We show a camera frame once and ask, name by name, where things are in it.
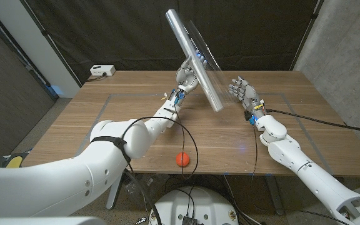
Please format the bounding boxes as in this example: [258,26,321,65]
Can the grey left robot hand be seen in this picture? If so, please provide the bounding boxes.
[175,51,209,94]

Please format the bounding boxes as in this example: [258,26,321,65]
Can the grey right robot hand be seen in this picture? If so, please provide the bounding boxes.
[228,76,266,118]

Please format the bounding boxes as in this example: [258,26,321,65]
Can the silver cling film roll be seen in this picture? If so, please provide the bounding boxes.
[165,8,224,113]

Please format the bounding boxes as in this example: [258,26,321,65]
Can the white robot shoulder housing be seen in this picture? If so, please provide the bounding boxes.
[0,216,108,225]

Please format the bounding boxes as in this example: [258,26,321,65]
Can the orange ball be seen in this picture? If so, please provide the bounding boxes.
[176,151,191,168]

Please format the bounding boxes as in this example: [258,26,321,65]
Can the white power box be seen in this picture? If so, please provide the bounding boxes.
[89,64,116,77]

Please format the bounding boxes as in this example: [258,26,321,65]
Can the black backdrop stand pole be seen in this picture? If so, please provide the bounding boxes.
[289,0,324,71]
[20,0,83,88]

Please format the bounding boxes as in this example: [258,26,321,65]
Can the black backdrop curtain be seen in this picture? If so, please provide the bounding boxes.
[20,0,324,84]

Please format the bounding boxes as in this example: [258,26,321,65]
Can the grey table leg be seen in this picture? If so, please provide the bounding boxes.
[264,175,286,216]
[106,174,123,210]

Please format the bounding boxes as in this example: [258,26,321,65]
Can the clear plastic bag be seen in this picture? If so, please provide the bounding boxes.
[125,174,165,204]

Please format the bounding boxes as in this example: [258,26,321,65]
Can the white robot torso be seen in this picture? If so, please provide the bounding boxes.
[148,186,239,225]

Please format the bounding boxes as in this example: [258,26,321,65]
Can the black box on torso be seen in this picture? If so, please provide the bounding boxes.
[181,215,199,225]

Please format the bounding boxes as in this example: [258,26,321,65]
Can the yellow and black mat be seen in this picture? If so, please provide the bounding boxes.
[0,152,31,169]

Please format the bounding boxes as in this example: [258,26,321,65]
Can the thin black left wrist cable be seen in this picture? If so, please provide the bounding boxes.
[120,102,199,181]

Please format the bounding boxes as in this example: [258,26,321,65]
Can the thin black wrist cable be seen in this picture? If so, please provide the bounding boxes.
[251,123,259,176]
[120,102,199,181]

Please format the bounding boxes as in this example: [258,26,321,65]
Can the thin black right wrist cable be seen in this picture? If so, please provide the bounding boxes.
[251,123,259,176]

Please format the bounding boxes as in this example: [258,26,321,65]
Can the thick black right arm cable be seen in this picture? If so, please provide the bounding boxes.
[266,108,360,136]

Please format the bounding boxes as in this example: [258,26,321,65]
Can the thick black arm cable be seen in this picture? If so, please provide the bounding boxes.
[266,108,360,136]
[122,168,164,225]

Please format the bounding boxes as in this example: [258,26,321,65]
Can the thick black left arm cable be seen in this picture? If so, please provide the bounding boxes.
[122,168,164,225]

